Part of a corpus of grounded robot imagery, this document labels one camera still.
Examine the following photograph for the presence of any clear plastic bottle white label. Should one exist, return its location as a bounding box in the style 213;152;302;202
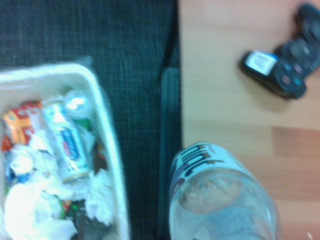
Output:
168;141;282;240

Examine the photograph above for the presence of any white blue drink can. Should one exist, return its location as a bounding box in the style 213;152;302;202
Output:
41;101;91;185

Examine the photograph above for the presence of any black Sony game controller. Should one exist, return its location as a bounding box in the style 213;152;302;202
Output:
240;3;320;100

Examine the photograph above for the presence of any dark grey table leg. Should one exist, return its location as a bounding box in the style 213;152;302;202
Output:
156;67;181;239

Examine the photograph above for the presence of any green red candy wrapper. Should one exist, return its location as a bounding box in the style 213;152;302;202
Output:
56;196;81;220

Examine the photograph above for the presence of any small crumpled white tissue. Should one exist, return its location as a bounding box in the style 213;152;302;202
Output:
84;171;114;226

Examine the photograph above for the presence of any large crumpled white tissue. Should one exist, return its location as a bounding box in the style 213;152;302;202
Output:
3;183;79;240

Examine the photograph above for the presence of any orange red snack wrapper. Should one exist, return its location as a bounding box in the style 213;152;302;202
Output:
1;99;44;152

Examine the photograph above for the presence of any grey trash bin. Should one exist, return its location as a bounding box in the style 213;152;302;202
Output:
0;56;131;240

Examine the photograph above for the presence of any crumpled white paper napkin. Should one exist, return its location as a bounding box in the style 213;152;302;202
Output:
8;128;60;182

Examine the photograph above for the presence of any clear plastic cup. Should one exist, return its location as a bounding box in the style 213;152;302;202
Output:
63;89;91;119

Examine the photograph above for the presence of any brown crumpled wrapper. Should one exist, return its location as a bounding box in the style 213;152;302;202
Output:
90;141;109;176

